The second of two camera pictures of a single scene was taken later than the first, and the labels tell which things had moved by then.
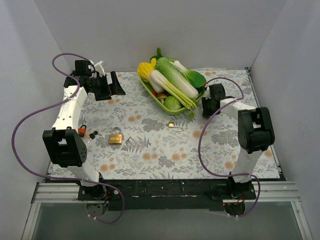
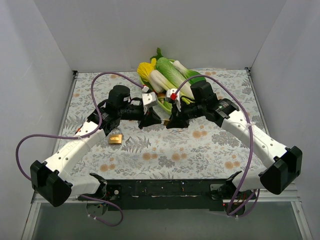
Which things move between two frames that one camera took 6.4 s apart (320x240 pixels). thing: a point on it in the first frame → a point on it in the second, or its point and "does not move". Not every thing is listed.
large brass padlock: [115, 139] does not move
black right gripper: [206, 107] → [180, 116]
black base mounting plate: [169, 195] does not move
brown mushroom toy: [161, 96] does not move
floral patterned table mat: [132, 137] does not move
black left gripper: [107, 86] → [145, 117]
